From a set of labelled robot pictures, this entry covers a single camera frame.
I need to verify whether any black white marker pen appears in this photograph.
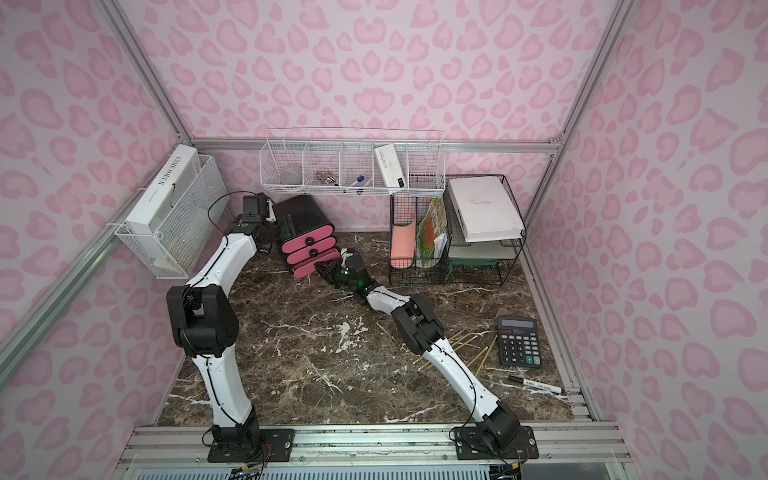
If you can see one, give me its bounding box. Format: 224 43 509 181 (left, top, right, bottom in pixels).
508 375 563 395

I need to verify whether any black wire file rack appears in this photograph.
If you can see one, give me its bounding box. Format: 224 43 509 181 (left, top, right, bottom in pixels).
388 189 452 286

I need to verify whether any green red booklet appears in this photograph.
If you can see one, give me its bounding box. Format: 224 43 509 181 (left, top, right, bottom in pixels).
415 198 449 268

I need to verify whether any pink folder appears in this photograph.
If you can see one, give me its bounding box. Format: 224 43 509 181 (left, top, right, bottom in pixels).
390 221 416 269

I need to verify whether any pink bottom drawer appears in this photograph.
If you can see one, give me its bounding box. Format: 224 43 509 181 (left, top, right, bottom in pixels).
291 248 340 279

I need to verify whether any black pink drawer cabinet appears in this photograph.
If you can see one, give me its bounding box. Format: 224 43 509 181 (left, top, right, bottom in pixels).
274 195 335 274

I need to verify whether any black calculator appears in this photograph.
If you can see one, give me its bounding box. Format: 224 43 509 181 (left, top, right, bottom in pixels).
497 315 542 369

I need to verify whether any pink top drawer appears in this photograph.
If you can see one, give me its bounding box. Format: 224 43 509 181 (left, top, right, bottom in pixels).
280 223 335 254

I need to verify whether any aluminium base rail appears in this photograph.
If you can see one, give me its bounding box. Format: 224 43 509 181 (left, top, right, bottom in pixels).
112 422 639 479

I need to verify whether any white side wire basket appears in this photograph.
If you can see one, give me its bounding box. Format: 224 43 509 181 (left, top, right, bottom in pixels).
116 155 226 280

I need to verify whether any black wire paper tray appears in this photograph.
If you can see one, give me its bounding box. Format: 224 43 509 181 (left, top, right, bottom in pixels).
444 174 527 285

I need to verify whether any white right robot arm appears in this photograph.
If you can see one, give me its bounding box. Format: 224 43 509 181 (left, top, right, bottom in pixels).
316 249 539 466

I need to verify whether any white paper stack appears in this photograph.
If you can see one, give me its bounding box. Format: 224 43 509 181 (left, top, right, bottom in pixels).
448 176 525 243

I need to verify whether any white wire wall basket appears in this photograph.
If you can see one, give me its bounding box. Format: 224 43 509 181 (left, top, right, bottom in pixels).
259 127 446 196

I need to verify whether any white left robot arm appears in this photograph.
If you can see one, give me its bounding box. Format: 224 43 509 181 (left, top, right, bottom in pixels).
166 192 295 467

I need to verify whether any white box in basket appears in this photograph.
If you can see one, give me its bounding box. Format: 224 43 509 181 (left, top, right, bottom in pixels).
373 144 406 189

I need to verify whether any white book in side basket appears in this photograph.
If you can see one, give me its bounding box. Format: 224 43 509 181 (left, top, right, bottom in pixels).
125 145 203 235

